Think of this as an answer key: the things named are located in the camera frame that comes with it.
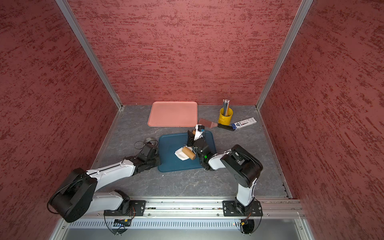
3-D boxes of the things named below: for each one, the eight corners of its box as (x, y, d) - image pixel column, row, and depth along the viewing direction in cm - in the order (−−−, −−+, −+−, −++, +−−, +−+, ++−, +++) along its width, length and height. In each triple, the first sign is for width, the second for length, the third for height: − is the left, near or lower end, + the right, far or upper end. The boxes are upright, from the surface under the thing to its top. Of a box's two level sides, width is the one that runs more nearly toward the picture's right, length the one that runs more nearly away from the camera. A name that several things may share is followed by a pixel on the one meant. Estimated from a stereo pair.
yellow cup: (218, 126, 110) (220, 117, 102) (217, 116, 116) (219, 107, 107) (231, 126, 110) (234, 117, 102) (229, 117, 116) (232, 107, 108)
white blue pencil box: (233, 129, 109) (234, 127, 107) (230, 125, 112) (231, 123, 110) (255, 123, 113) (256, 121, 111) (252, 118, 116) (253, 116, 114)
